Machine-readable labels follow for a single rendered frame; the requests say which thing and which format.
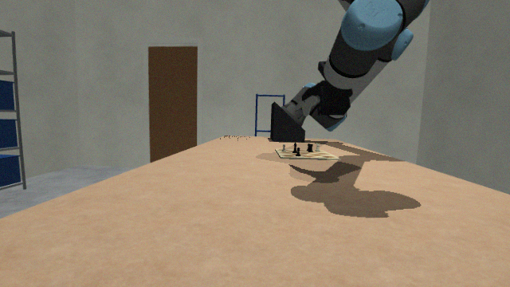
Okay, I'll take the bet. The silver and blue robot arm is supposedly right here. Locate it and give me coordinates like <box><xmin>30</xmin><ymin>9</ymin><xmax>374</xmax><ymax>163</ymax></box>
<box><xmin>281</xmin><ymin>0</ymin><xmax>429</xmax><ymax>132</ymax></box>

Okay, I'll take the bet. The brown and cream chessboard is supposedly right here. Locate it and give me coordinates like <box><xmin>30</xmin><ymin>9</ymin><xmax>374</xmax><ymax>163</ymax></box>
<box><xmin>276</xmin><ymin>149</ymin><xmax>341</xmax><ymax>160</ymax></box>

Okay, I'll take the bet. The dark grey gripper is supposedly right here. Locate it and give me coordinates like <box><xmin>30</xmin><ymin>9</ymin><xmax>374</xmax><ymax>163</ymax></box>
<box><xmin>295</xmin><ymin>81</ymin><xmax>353</xmax><ymax>116</ymax></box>

